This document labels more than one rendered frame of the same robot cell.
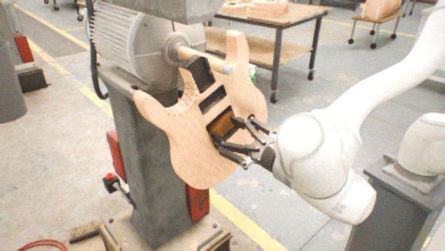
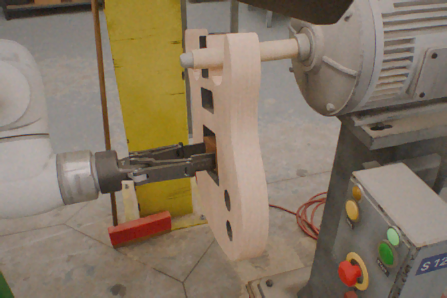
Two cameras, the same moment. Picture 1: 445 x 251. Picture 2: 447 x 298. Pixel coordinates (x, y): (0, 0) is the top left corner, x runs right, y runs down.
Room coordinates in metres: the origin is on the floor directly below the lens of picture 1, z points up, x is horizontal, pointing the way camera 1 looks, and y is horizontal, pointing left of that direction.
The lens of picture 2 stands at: (0.99, -0.54, 1.51)
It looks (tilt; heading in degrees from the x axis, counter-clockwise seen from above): 36 degrees down; 115
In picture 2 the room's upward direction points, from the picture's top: straight up
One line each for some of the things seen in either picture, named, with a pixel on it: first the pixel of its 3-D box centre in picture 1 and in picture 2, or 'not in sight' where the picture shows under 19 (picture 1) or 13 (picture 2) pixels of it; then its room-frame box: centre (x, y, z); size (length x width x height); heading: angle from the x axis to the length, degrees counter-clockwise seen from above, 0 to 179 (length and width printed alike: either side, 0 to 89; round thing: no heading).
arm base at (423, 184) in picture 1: (410, 167); not in sight; (0.95, -0.78, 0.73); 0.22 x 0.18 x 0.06; 34
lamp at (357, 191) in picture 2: not in sight; (356, 193); (0.98, -0.05, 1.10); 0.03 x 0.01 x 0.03; 132
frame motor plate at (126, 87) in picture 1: (139, 71); (413, 98); (1.04, 0.30, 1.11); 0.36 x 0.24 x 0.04; 42
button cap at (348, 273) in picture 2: not in sight; (352, 272); (1.01, -0.08, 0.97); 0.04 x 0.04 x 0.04; 42
